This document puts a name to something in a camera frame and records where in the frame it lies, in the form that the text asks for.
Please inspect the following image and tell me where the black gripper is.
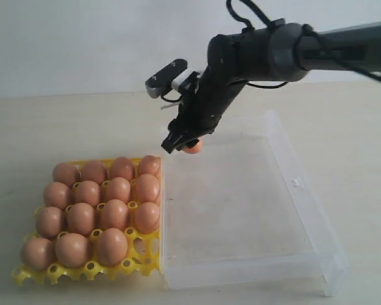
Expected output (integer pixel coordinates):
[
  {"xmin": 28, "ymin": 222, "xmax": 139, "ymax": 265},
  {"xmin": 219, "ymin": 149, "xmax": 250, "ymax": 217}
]
[{"xmin": 161, "ymin": 69, "xmax": 244, "ymax": 154}]

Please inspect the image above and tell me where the brown egg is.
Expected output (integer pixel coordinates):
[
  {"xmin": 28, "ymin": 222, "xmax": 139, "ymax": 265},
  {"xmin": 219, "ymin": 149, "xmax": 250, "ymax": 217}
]
[
  {"xmin": 105, "ymin": 177, "xmax": 131, "ymax": 203},
  {"xmin": 43, "ymin": 182, "xmax": 74, "ymax": 210},
  {"xmin": 52, "ymin": 162, "xmax": 81, "ymax": 187},
  {"xmin": 134, "ymin": 202, "xmax": 160, "ymax": 234},
  {"xmin": 74, "ymin": 180, "xmax": 101, "ymax": 207},
  {"xmin": 55, "ymin": 233, "xmax": 92, "ymax": 268},
  {"xmin": 109, "ymin": 156, "xmax": 135, "ymax": 182},
  {"xmin": 135, "ymin": 173, "xmax": 161, "ymax": 205},
  {"xmin": 81, "ymin": 160, "xmax": 108, "ymax": 184},
  {"xmin": 20, "ymin": 237, "xmax": 56, "ymax": 271},
  {"xmin": 35, "ymin": 207, "xmax": 66, "ymax": 240},
  {"xmin": 67, "ymin": 203, "xmax": 96, "ymax": 236},
  {"xmin": 96, "ymin": 227, "xmax": 128, "ymax": 267},
  {"xmin": 101, "ymin": 199, "xmax": 130, "ymax": 231},
  {"xmin": 183, "ymin": 139, "xmax": 203, "ymax": 154},
  {"xmin": 138, "ymin": 154, "xmax": 161, "ymax": 178}
]

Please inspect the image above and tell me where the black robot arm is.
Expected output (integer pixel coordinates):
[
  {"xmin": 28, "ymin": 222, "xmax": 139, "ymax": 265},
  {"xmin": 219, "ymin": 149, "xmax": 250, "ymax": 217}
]
[{"xmin": 161, "ymin": 23, "xmax": 381, "ymax": 153}]

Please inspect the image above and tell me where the clear plastic container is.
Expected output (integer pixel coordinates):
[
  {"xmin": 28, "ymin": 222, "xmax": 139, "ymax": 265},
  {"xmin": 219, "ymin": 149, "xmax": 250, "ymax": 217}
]
[{"xmin": 160, "ymin": 111, "xmax": 348, "ymax": 297}]

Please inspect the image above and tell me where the yellow plastic egg tray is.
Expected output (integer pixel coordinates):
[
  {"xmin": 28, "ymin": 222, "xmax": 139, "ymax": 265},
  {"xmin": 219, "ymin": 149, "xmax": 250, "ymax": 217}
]
[{"xmin": 12, "ymin": 157, "xmax": 163, "ymax": 284}]

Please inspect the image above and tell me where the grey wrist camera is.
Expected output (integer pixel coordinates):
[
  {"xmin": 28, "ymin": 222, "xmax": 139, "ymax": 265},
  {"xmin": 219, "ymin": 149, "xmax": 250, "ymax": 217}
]
[{"xmin": 145, "ymin": 58, "xmax": 201, "ymax": 98}]

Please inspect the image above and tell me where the black cable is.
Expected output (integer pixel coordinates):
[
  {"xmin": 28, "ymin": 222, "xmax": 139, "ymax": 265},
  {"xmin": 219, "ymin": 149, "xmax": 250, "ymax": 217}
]
[{"xmin": 225, "ymin": 0, "xmax": 381, "ymax": 93}]

